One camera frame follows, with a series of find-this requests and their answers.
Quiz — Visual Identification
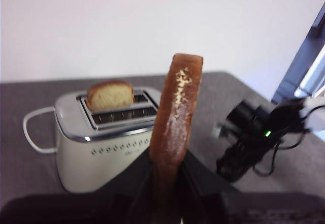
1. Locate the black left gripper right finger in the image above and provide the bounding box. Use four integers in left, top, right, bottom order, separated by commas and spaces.
177, 148, 325, 224

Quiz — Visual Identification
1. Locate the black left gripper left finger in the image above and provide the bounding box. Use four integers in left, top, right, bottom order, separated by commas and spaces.
0, 149, 156, 224

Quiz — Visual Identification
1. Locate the toasted bread slice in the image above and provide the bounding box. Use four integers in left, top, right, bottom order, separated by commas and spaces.
149, 53, 205, 224
87, 80, 136, 113

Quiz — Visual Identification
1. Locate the cream two-slot toaster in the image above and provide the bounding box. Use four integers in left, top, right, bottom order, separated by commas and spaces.
54, 86, 163, 193

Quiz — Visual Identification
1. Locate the thin black cable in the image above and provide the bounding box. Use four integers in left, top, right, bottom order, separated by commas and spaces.
252, 104, 323, 177

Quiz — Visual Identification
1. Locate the white toaster power cable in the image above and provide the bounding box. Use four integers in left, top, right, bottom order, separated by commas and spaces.
22, 107, 60, 154

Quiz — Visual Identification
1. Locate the dark window frame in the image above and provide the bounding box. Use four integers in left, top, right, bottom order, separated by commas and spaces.
271, 5, 325, 103

